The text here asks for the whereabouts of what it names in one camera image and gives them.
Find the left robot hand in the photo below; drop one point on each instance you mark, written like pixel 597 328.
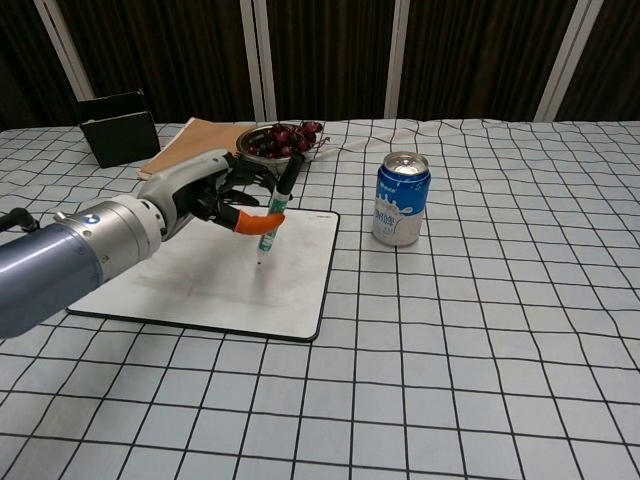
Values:
pixel 190 182

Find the whiteboard marker with black cap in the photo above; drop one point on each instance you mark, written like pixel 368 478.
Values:
pixel 275 212

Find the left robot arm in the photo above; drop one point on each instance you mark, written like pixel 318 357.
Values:
pixel 65 255

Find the brown spiral notebook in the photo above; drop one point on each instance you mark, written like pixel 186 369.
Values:
pixel 200 137

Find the steel bowl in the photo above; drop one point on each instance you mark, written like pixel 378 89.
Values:
pixel 250 142

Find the black box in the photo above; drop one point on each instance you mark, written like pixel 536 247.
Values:
pixel 120 132

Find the dark red cherries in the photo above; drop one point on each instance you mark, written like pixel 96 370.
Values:
pixel 285 137

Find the dark curtain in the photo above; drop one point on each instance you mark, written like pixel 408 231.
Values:
pixel 325 55

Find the blue and white drink can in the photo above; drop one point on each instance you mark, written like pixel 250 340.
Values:
pixel 400 205

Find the white checked tablecloth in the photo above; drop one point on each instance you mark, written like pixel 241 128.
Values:
pixel 450 325

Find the white dry-erase board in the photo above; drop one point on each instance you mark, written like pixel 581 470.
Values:
pixel 225 285

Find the white frame post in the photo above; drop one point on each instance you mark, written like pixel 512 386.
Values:
pixel 65 47
pixel 397 57
pixel 257 60
pixel 562 60

